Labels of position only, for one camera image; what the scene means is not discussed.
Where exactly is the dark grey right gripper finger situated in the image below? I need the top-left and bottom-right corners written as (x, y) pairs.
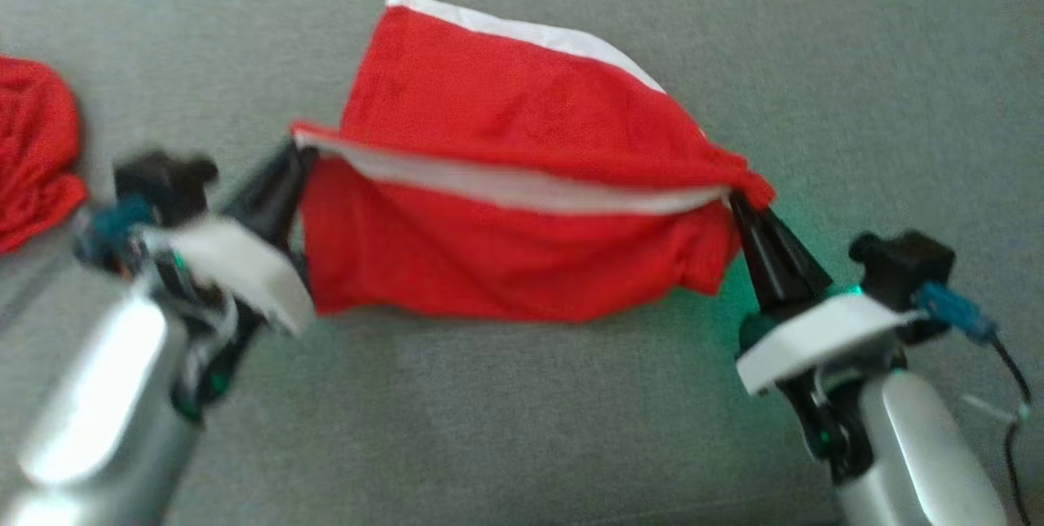
top-left (754, 208), bottom-right (833, 307)
top-left (728, 193), bottom-right (788, 313)

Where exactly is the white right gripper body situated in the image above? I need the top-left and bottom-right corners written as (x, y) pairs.
top-left (736, 291), bottom-right (922, 482)

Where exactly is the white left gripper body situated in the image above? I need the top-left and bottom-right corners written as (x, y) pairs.
top-left (143, 216), bottom-right (315, 421)

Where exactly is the red cloth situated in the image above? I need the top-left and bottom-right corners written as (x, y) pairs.
top-left (0, 55), bottom-right (89, 256)

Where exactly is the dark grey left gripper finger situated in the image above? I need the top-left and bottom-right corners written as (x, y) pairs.
top-left (222, 143), bottom-right (307, 221)
top-left (277, 146), bottom-right (319, 270)

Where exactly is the blue plug camera cable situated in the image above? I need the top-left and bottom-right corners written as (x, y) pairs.
top-left (72, 198), bottom-right (160, 270)
top-left (918, 281), bottom-right (1037, 526)

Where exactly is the grey and yellow sofa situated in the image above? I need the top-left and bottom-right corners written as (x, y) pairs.
top-left (0, 0), bottom-right (1044, 526)

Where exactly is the red and white garment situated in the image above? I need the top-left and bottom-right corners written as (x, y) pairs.
top-left (291, 0), bottom-right (776, 325)

